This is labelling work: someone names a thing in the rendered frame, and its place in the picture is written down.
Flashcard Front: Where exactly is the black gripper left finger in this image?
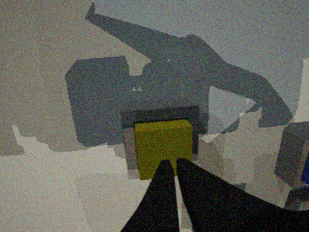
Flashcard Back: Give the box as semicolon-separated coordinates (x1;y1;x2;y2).
121;159;181;232

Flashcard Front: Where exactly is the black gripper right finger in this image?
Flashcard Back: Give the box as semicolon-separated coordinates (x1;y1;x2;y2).
177;159;309;232

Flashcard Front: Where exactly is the blue button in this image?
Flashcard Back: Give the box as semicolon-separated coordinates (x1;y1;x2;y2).
274;127;309;189

